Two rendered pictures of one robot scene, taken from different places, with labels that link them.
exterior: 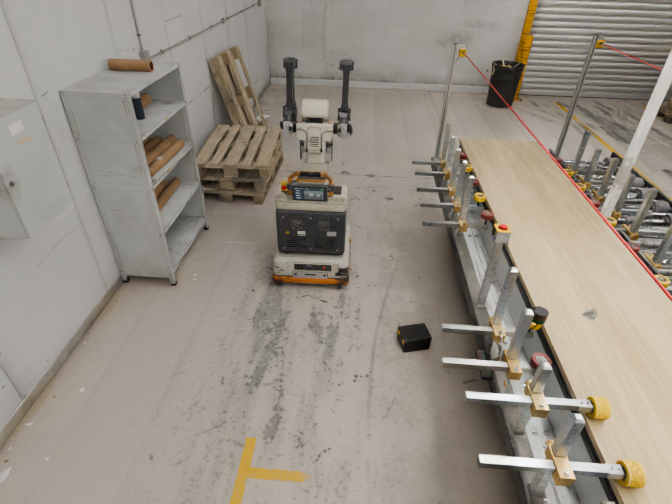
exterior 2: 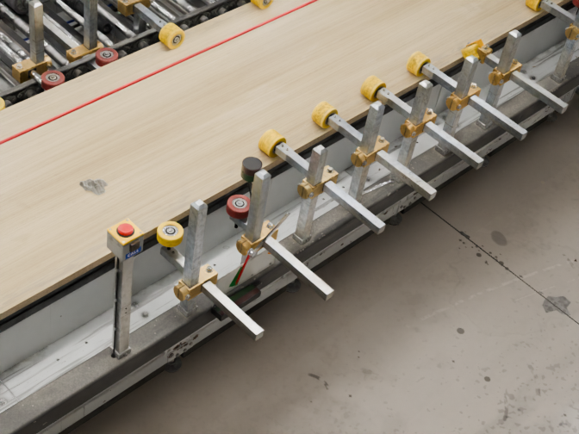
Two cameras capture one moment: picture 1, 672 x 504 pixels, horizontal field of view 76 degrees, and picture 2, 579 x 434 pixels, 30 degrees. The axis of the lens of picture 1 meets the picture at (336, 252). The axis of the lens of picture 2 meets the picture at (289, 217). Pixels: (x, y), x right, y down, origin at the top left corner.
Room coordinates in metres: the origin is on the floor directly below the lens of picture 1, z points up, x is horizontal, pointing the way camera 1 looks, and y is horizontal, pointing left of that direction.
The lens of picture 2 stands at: (3.15, 0.61, 3.30)
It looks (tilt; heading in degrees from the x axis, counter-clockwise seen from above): 45 degrees down; 215
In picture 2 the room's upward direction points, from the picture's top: 11 degrees clockwise
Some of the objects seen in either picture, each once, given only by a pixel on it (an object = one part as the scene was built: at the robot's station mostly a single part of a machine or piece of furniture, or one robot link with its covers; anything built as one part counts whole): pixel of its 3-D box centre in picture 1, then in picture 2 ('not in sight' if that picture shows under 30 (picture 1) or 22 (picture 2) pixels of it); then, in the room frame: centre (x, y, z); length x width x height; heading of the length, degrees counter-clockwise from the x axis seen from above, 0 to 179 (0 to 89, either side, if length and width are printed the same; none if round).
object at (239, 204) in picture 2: (538, 367); (238, 214); (1.26, -0.90, 0.85); 0.08 x 0.08 x 0.11
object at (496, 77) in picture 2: not in sight; (504, 72); (0.03, -0.72, 0.95); 0.14 x 0.06 x 0.05; 177
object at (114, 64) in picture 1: (130, 65); not in sight; (3.30, 1.52, 1.59); 0.30 x 0.08 x 0.08; 87
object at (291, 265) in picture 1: (312, 266); not in sight; (2.74, 0.18, 0.23); 0.41 x 0.02 x 0.08; 88
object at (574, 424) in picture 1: (554, 458); (364, 158); (0.80, -0.76, 0.93); 0.04 x 0.04 x 0.48; 87
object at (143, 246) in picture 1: (150, 175); not in sight; (3.18, 1.52, 0.78); 0.90 x 0.45 x 1.55; 177
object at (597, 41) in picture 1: (576, 105); not in sight; (3.80, -2.03, 1.25); 0.15 x 0.08 x 1.10; 177
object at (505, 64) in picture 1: (503, 83); not in sight; (8.12, -2.91, 0.36); 0.59 x 0.58 x 0.73; 177
